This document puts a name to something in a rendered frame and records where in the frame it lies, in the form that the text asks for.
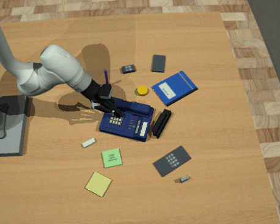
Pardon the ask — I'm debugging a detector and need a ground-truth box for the green sticky note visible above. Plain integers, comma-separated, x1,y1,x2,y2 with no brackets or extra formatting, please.
102,149,122,168

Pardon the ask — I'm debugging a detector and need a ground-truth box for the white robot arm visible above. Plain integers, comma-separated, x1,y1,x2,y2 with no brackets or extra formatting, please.
0,26,113,139

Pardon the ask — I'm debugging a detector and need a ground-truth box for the yellow sticky note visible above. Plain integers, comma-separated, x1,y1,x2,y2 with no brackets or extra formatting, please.
86,172,112,197

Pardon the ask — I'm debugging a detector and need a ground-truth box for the yellow cylinder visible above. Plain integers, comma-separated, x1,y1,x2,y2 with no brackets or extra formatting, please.
138,86,147,96

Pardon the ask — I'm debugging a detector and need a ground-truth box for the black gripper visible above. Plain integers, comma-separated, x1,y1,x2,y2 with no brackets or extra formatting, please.
80,79,124,117

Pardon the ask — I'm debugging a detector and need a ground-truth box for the grey keypad panel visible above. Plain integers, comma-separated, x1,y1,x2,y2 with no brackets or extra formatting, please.
153,145,191,177

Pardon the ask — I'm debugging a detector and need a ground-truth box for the blue telephone handset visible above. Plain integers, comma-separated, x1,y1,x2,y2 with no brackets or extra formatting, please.
112,97,150,116

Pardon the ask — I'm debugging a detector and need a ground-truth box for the blue notebook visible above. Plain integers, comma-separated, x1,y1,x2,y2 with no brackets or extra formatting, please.
152,71,198,107

